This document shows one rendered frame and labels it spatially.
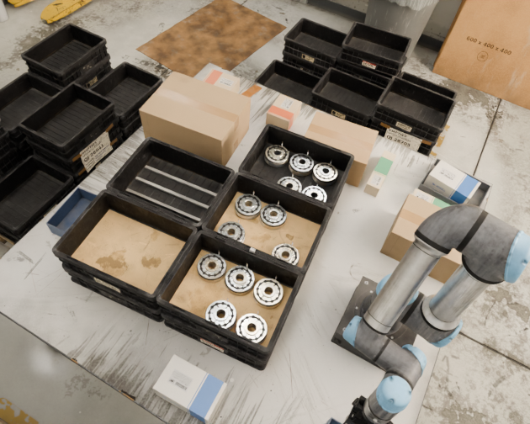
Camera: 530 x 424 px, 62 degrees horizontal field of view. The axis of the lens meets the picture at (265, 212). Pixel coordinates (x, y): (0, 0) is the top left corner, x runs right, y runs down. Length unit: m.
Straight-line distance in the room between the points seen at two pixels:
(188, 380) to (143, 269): 0.41
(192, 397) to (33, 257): 0.85
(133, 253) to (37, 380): 1.03
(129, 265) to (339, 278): 0.80
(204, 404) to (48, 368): 1.17
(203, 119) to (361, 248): 0.87
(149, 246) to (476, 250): 1.09
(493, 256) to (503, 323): 1.73
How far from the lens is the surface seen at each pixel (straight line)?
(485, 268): 1.16
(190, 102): 2.05
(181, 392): 1.51
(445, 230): 1.13
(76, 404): 2.40
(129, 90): 2.96
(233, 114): 1.99
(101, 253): 1.69
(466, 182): 2.15
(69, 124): 2.65
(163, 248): 1.66
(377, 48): 3.26
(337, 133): 2.03
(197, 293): 1.56
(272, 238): 1.67
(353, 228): 1.92
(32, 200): 2.65
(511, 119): 3.99
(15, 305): 1.85
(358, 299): 1.65
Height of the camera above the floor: 2.25
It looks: 55 degrees down
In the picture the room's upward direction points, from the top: 8 degrees clockwise
